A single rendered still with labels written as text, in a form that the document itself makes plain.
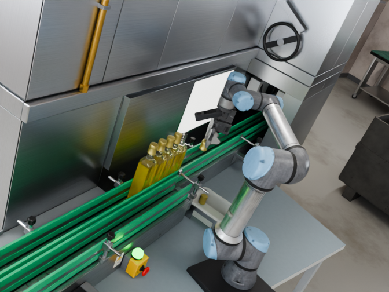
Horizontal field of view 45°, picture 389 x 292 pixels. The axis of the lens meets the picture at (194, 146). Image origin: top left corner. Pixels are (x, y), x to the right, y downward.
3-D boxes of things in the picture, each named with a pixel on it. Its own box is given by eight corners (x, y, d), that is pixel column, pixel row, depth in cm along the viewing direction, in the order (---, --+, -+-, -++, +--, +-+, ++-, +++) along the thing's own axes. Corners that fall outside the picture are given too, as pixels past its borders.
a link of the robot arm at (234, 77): (233, 77, 188) (227, 68, 195) (223, 100, 193) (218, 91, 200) (250, 81, 191) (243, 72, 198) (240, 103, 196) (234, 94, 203)
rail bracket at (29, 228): (19, 235, 160) (25, 205, 153) (33, 247, 157) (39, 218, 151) (10, 240, 156) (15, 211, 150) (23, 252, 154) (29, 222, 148)
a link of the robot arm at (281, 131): (327, 171, 158) (282, 89, 194) (301, 167, 154) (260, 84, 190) (311, 194, 165) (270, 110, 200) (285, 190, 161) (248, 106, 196)
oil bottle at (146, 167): (134, 192, 200) (148, 152, 190) (144, 199, 198) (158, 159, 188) (126, 197, 196) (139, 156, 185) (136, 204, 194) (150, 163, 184)
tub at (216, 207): (199, 198, 234) (205, 185, 230) (235, 223, 227) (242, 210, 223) (180, 211, 220) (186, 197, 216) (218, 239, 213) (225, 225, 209)
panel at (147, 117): (210, 117, 264) (232, 64, 247) (214, 120, 263) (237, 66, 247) (103, 167, 191) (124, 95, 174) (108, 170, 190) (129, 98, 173)
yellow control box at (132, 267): (131, 259, 185) (135, 246, 181) (145, 270, 182) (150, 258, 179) (119, 268, 179) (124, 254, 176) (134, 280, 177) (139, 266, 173)
